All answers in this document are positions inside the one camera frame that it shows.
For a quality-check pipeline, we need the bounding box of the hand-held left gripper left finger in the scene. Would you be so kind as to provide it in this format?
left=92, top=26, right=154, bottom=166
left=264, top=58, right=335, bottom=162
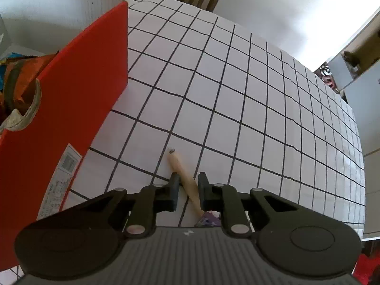
left=74, top=173, right=181, bottom=238

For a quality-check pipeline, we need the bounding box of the brown orange snack packet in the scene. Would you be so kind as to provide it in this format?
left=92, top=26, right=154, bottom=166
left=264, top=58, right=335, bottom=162
left=0, top=54, right=59, bottom=125

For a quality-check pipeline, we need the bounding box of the red plastic stool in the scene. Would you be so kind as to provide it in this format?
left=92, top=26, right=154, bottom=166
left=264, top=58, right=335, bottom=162
left=353, top=253, right=380, bottom=285

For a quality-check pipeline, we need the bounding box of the row of shoes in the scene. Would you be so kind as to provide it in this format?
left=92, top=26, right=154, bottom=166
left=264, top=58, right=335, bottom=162
left=314, top=63, right=347, bottom=102

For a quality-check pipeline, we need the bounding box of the grey tall cabinet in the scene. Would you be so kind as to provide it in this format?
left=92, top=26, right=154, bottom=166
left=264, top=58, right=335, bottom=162
left=327, top=12, right=380, bottom=156

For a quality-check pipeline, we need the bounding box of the red cardboard box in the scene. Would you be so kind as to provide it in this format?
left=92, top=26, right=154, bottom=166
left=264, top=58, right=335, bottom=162
left=0, top=0, right=130, bottom=271

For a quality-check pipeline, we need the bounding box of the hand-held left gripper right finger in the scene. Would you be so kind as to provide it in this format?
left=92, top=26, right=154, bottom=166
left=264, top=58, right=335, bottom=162
left=197, top=172, right=301, bottom=238

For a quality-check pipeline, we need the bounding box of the black checked white tablecloth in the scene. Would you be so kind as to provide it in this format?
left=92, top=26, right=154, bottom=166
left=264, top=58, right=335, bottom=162
left=9, top=0, right=366, bottom=278

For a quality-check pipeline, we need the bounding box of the group of shelf ornaments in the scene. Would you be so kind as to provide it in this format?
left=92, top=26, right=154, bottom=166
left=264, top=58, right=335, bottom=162
left=342, top=50, right=366, bottom=72

